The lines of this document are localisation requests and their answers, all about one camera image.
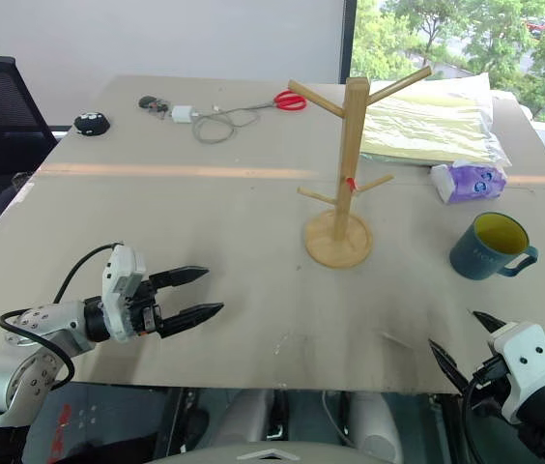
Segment grey robot chest with chevron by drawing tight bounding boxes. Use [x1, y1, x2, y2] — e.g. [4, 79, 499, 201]
[145, 436, 366, 464]

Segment black round device white buttons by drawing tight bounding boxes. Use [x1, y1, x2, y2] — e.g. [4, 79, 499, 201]
[72, 111, 112, 138]

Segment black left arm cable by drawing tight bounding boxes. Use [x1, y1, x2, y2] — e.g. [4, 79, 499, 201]
[0, 242, 125, 391]

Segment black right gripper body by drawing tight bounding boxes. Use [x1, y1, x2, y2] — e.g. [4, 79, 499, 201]
[470, 354, 511, 389]

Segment grey charger cable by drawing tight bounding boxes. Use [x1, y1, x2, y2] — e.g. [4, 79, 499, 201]
[190, 105, 262, 145]

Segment red handled scissors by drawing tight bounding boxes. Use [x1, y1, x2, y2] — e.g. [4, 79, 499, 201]
[246, 89, 309, 114]

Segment purple tissue pack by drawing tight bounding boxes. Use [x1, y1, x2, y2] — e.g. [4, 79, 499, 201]
[429, 159, 509, 206]

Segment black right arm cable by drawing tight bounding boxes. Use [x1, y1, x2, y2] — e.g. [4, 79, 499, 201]
[460, 369, 502, 464]

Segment thin white cable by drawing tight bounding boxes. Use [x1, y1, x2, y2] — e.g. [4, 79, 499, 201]
[320, 390, 357, 449]

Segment wooden mug tree stand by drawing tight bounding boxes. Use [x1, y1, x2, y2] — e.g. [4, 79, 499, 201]
[287, 65, 434, 269]

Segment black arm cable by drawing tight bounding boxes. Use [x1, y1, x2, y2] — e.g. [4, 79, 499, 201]
[460, 369, 502, 464]
[0, 242, 125, 391]

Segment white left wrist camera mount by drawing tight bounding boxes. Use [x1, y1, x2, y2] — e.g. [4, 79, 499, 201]
[100, 244, 149, 344]

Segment teal mug yellow inside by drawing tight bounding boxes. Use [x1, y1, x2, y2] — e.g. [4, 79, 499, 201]
[448, 211, 540, 282]

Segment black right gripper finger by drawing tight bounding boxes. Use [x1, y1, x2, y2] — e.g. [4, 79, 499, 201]
[427, 338, 473, 395]
[472, 310, 506, 334]

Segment pale grey rounded shape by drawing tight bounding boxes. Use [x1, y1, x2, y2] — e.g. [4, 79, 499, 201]
[348, 391, 405, 464]

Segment clear bag of yellow sheets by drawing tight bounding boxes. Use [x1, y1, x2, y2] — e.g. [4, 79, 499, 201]
[360, 72, 513, 168]

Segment dark window frame post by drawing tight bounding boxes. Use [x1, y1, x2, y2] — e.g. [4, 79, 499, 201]
[338, 0, 359, 84]

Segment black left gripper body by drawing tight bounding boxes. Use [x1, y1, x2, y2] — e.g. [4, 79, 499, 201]
[127, 278, 165, 340]

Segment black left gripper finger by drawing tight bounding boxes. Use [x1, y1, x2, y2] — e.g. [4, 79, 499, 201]
[158, 302, 226, 339]
[149, 264, 212, 292]

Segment white charger plug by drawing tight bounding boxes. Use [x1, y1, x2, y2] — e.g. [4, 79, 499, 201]
[170, 104, 200, 125]

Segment black key bunch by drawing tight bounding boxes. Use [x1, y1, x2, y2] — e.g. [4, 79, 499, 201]
[137, 95, 172, 118]

